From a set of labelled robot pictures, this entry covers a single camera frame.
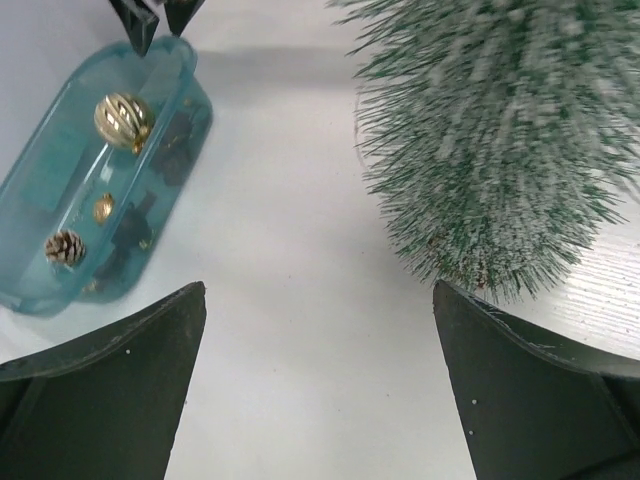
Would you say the small gold ball ornament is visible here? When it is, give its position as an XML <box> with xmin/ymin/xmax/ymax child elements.
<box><xmin>93</xmin><ymin>192</ymin><xmax>115</xmax><ymax>225</ymax></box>

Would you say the teal plastic container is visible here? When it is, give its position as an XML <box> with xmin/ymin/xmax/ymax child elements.
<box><xmin>1</xmin><ymin>36</ymin><xmax>213</xmax><ymax>316</ymax></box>

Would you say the gold striped bauble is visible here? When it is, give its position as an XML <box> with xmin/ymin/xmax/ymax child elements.
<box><xmin>94</xmin><ymin>92</ymin><xmax>155</xmax><ymax>155</ymax></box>

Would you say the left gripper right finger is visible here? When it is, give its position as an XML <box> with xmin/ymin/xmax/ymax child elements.
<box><xmin>433</xmin><ymin>280</ymin><xmax>639</xmax><ymax>480</ymax></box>

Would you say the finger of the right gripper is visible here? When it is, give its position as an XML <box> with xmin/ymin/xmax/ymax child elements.
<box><xmin>109</xmin><ymin>0</ymin><xmax>159</xmax><ymax>56</ymax></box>
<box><xmin>163</xmin><ymin>0</ymin><xmax>205</xmax><ymax>36</ymax></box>

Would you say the small frosted christmas tree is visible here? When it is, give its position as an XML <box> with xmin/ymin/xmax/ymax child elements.
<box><xmin>342</xmin><ymin>1</ymin><xmax>639</xmax><ymax>297</ymax></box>

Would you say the small pine cone ornament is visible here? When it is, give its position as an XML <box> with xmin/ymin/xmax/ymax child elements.
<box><xmin>44</xmin><ymin>230</ymin><xmax>86</xmax><ymax>266</ymax></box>

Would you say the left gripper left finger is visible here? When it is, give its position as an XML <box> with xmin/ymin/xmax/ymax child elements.
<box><xmin>1</xmin><ymin>281</ymin><xmax>206</xmax><ymax>480</ymax></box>

